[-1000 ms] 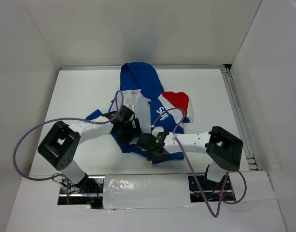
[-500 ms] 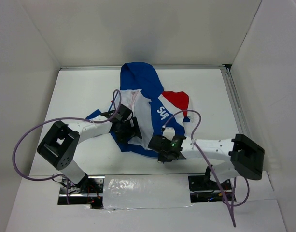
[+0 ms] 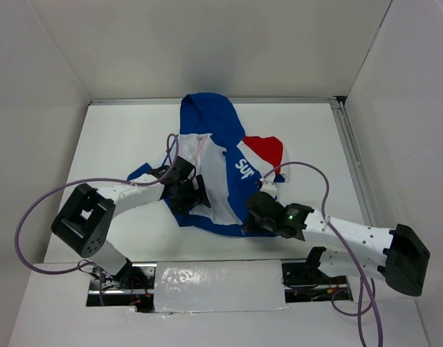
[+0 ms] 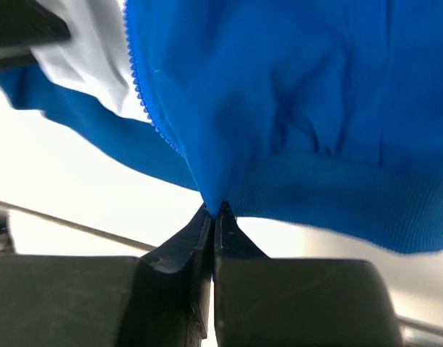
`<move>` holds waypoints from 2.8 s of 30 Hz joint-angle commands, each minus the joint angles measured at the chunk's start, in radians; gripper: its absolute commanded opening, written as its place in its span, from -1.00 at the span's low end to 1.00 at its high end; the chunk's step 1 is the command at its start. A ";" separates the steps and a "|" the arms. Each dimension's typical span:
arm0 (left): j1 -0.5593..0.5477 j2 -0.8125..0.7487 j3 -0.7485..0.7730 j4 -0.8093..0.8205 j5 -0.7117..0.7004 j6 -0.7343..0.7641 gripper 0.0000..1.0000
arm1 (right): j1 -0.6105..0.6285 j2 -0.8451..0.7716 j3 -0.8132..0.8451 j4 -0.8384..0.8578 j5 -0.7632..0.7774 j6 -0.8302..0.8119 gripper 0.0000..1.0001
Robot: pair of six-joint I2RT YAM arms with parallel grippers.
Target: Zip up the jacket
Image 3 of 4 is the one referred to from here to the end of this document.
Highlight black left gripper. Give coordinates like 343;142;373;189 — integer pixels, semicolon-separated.
168;173;210;215

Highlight blue white red jacket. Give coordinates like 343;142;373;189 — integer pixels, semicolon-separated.
126;93;290;239

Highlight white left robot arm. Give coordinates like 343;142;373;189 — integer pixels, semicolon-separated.
51;156;211;288

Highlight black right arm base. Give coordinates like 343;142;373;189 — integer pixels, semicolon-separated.
281;247;352;304

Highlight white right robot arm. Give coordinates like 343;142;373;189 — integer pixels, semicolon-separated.
245;192;430;296

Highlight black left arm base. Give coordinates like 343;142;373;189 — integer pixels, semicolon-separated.
84;262;157;313

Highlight white taped panel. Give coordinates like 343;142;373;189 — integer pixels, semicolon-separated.
153;260;287;313

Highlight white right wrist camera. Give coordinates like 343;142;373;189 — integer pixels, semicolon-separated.
259;179;277;198

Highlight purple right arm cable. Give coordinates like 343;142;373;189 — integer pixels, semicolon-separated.
259;160;384;347

